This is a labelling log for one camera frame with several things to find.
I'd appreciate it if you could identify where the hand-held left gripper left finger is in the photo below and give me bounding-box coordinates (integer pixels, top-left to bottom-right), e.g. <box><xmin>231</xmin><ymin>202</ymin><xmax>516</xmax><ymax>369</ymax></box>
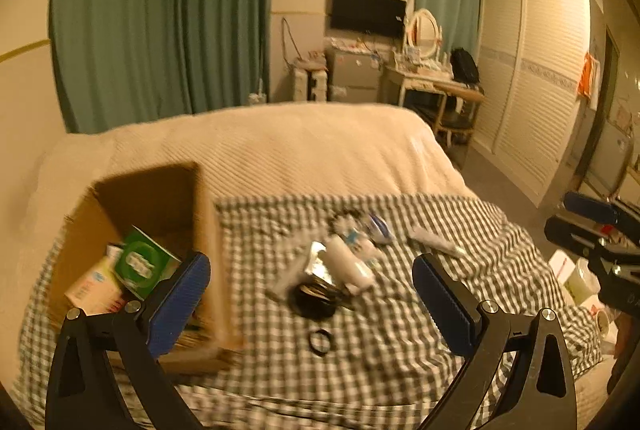
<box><xmin>44</xmin><ymin>251</ymin><xmax>212</xmax><ymax>430</ymax></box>

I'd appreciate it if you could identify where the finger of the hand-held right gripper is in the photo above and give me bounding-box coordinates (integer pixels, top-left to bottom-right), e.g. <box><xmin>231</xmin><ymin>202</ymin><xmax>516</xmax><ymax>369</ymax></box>
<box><xmin>544</xmin><ymin>216</ymin><xmax>616</xmax><ymax>261</ymax></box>
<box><xmin>562</xmin><ymin>191</ymin><xmax>621</xmax><ymax>223</ymax></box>

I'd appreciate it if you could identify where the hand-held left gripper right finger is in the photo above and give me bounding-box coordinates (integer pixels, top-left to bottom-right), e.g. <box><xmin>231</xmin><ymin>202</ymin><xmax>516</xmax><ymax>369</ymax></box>
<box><xmin>411</xmin><ymin>253</ymin><xmax>581</xmax><ymax>430</ymax></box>

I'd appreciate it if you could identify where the green and white box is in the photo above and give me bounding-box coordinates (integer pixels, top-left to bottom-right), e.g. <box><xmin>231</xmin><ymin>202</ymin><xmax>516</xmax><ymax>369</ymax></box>
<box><xmin>111</xmin><ymin>225</ymin><xmax>183</xmax><ymax>301</ymax></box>

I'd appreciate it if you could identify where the brown cardboard box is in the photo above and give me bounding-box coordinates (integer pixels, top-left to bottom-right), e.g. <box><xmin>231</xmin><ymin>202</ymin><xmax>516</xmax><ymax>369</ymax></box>
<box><xmin>50</xmin><ymin>161</ymin><xmax>246</xmax><ymax>373</ymax></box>

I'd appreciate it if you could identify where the olive bead bracelet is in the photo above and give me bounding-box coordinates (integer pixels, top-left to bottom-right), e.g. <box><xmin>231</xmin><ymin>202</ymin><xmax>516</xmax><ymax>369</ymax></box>
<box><xmin>330</xmin><ymin>207</ymin><xmax>366</xmax><ymax>236</ymax></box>

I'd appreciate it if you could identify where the person's right forearm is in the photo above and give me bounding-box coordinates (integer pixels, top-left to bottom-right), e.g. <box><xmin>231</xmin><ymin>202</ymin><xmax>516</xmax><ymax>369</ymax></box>
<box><xmin>606</xmin><ymin>310</ymin><xmax>637</xmax><ymax>396</ymax></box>

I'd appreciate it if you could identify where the white bucket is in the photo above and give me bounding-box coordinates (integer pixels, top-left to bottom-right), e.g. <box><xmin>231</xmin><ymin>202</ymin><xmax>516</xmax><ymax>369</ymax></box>
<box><xmin>547</xmin><ymin>250</ymin><xmax>603</xmax><ymax>308</ymax></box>

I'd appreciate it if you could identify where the white cup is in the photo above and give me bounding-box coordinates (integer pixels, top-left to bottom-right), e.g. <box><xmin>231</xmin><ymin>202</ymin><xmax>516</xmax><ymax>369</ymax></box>
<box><xmin>592</xmin><ymin>307</ymin><xmax>618</xmax><ymax>346</ymax></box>

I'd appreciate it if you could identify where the white and pink box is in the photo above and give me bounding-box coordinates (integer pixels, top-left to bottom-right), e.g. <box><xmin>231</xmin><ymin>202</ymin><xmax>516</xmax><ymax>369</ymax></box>
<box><xmin>64</xmin><ymin>245</ymin><xmax>128</xmax><ymax>316</ymax></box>

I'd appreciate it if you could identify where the white plastic bottle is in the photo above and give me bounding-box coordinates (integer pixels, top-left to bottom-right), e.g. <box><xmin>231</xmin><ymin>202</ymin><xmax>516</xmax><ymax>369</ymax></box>
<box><xmin>325</xmin><ymin>235</ymin><xmax>376</xmax><ymax>296</ymax></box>

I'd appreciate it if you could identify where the blue and white tube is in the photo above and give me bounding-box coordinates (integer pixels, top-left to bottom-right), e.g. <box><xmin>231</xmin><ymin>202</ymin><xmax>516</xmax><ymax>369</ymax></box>
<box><xmin>360</xmin><ymin>213</ymin><xmax>398</xmax><ymax>246</ymax></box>

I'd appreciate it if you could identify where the small white tube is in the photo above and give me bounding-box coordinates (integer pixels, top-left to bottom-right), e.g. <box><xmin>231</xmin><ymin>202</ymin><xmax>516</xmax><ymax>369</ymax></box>
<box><xmin>342</xmin><ymin>230</ymin><xmax>386</xmax><ymax>261</ymax></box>

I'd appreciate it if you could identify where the grey checked cloth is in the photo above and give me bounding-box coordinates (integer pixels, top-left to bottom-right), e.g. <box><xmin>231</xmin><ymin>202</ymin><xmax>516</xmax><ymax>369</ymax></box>
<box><xmin>10</xmin><ymin>193</ymin><xmax>616</xmax><ymax>430</ymax></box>

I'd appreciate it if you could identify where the black round object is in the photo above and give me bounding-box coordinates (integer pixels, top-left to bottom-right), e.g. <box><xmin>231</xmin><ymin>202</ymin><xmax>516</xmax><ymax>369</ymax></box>
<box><xmin>287</xmin><ymin>280</ymin><xmax>356</xmax><ymax>321</ymax></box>

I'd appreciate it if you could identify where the silver foil packet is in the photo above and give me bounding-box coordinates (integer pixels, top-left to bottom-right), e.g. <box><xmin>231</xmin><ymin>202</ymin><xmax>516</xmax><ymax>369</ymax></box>
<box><xmin>265</xmin><ymin>240</ymin><xmax>336</xmax><ymax>303</ymax></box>

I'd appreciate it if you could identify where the orange hanging bag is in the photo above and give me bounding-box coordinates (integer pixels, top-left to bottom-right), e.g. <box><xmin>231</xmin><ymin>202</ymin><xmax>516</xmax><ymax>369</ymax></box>
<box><xmin>577</xmin><ymin>51</ymin><xmax>601</xmax><ymax>100</ymax></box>

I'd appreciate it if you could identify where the white louvred wardrobe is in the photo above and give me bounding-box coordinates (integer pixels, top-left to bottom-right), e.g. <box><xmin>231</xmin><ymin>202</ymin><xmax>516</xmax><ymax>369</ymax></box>
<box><xmin>472</xmin><ymin>0</ymin><xmax>591</xmax><ymax>208</ymax></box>

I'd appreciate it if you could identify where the black backpack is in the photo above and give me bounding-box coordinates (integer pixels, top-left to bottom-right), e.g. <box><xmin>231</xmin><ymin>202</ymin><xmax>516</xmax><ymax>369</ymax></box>
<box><xmin>450</xmin><ymin>48</ymin><xmax>481</xmax><ymax>84</ymax></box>

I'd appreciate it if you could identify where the cream ribbed blanket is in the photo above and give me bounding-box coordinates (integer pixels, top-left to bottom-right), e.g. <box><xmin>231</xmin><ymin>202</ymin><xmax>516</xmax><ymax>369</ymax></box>
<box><xmin>42</xmin><ymin>102</ymin><xmax>478</xmax><ymax>231</ymax></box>

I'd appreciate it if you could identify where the white oval mirror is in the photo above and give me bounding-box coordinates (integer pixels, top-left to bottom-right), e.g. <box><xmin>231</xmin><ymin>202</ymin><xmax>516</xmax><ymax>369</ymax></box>
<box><xmin>402</xmin><ymin>8</ymin><xmax>443</xmax><ymax>61</ymax></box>

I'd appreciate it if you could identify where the grey cabinet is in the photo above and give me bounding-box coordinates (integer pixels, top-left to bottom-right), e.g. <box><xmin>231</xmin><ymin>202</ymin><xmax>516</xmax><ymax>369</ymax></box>
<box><xmin>325</xmin><ymin>48</ymin><xmax>383</xmax><ymax>104</ymax></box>

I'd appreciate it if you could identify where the white stacked shelf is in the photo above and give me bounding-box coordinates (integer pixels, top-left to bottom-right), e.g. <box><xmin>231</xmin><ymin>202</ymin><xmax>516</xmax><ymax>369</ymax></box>
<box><xmin>292</xmin><ymin>58</ymin><xmax>328</xmax><ymax>102</ymax></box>

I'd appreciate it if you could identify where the wide green curtain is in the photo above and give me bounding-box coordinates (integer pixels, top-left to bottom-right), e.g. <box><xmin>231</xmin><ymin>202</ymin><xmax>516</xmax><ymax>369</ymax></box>
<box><xmin>50</xmin><ymin>0</ymin><xmax>276</xmax><ymax>133</ymax></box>

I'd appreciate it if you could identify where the black hair tie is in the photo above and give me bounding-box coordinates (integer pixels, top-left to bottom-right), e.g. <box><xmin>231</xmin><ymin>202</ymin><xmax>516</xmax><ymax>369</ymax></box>
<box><xmin>307</xmin><ymin>329</ymin><xmax>335</xmax><ymax>356</ymax></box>

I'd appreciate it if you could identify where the black wall television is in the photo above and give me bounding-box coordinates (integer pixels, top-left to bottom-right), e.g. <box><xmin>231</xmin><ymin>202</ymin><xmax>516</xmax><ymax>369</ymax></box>
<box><xmin>330</xmin><ymin>0</ymin><xmax>407</xmax><ymax>40</ymax></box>

